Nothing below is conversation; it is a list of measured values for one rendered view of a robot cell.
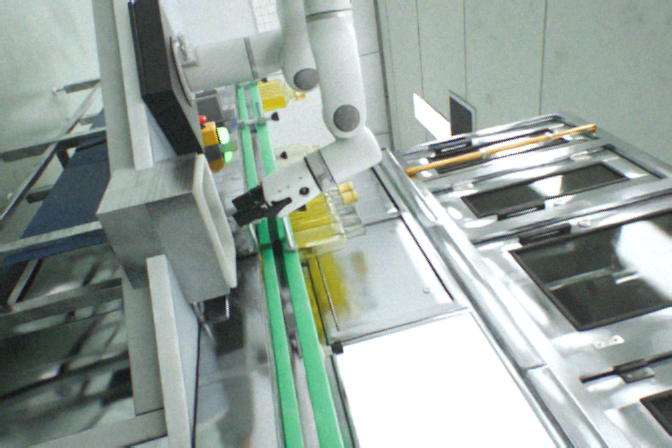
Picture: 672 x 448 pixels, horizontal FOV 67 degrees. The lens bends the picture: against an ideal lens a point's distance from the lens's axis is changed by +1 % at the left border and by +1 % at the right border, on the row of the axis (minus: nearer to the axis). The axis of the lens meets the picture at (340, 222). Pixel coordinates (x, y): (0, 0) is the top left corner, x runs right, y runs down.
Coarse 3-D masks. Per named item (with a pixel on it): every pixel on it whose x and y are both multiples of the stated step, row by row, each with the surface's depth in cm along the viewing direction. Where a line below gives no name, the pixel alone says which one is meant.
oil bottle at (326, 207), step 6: (318, 204) 134; (324, 204) 134; (330, 204) 134; (312, 210) 132; (318, 210) 132; (324, 210) 131; (330, 210) 131; (336, 210) 133; (294, 216) 131; (300, 216) 131; (306, 216) 131; (312, 216) 131
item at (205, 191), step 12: (204, 156) 96; (204, 168) 97; (204, 180) 99; (204, 192) 100; (216, 192) 101; (204, 204) 84; (216, 204) 102; (204, 216) 85; (216, 216) 103; (216, 228) 104; (228, 228) 105; (216, 240) 87; (228, 240) 106; (216, 252) 90; (228, 252) 104; (228, 264) 100; (228, 276) 92
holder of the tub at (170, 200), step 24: (168, 168) 92; (192, 168) 90; (168, 192) 83; (192, 192) 82; (168, 216) 83; (192, 216) 84; (168, 240) 86; (192, 240) 87; (192, 264) 89; (216, 264) 90; (192, 288) 92; (216, 288) 93; (216, 312) 98
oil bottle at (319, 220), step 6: (318, 216) 129; (324, 216) 129; (330, 216) 128; (336, 216) 128; (294, 222) 129; (300, 222) 128; (306, 222) 128; (312, 222) 127; (318, 222) 127; (324, 222) 126; (330, 222) 126; (336, 222) 127; (294, 228) 126; (300, 228) 126; (306, 228) 126
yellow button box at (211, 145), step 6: (204, 126) 140; (210, 126) 140; (204, 132) 138; (210, 132) 138; (204, 138) 139; (210, 138) 139; (216, 138) 140; (204, 144) 140; (210, 144) 140; (216, 144) 141; (210, 150) 141; (216, 150) 141
